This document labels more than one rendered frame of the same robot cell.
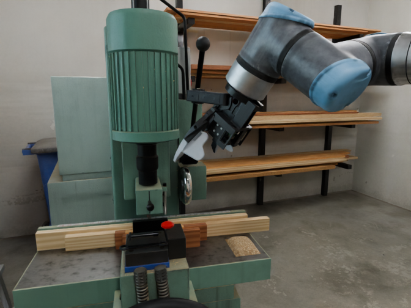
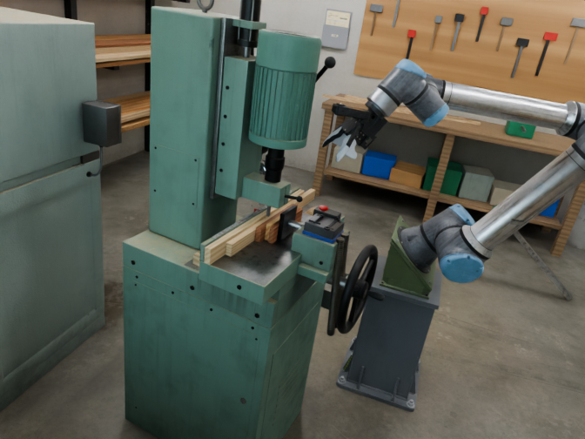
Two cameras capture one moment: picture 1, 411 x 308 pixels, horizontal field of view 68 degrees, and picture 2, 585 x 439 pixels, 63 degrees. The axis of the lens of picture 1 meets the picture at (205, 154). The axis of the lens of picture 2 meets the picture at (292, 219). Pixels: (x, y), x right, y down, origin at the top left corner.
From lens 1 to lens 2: 128 cm
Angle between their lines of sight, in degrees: 53
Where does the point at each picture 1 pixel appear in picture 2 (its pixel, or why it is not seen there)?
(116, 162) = (207, 164)
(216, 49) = not seen: outside the picture
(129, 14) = (312, 44)
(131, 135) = (295, 144)
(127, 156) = (241, 158)
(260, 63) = (401, 97)
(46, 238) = (216, 251)
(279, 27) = (417, 80)
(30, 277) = (253, 277)
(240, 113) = (376, 125)
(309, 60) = (432, 103)
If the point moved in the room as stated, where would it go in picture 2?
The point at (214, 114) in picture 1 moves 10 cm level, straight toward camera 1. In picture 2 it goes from (363, 126) to (392, 135)
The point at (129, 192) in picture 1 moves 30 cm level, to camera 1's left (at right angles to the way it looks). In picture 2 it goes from (238, 192) to (158, 214)
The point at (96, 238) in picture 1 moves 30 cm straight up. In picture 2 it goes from (246, 238) to (257, 140)
